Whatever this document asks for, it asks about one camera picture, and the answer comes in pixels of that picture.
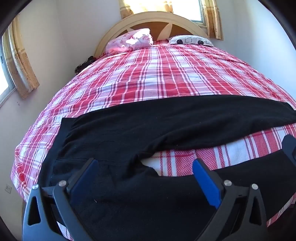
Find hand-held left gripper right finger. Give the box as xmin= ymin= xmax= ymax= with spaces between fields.
xmin=192 ymin=159 xmax=270 ymax=241

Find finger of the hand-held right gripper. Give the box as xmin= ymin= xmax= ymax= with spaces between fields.
xmin=282 ymin=134 xmax=296 ymax=163

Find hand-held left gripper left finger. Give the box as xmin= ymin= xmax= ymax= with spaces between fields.
xmin=22 ymin=158 xmax=100 ymax=241

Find black pants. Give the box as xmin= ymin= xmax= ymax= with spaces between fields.
xmin=38 ymin=95 xmax=296 ymax=241

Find red plaid bed sheet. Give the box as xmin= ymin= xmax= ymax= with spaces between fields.
xmin=10 ymin=39 xmax=296 ymax=238

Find dark floral cloth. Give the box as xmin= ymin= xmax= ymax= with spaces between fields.
xmin=74 ymin=56 xmax=96 ymax=73

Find side window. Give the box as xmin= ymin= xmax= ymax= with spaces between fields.
xmin=0 ymin=35 xmax=16 ymax=105

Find beige patterned curtain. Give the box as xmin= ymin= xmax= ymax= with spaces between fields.
xmin=8 ymin=17 xmax=40 ymax=99
xmin=201 ymin=0 xmax=224 ymax=41
xmin=118 ymin=0 xmax=139 ymax=19

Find white patterned pillow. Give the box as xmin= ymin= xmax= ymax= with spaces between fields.
xmin=168 ymin=35 xmax=214 ymax=47

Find pink floral pillow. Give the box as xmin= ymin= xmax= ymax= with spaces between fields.
xmin=105 ymin=28 xmax=154 ymax=53

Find cream wooden headboard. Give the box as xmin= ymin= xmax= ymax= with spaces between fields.
xmin=94 ymin=11 xmax=208 ymax=58

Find window behind headboard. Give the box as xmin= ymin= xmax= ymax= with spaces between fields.
xmin=129 ymin=0 xmax=206 ymax=26

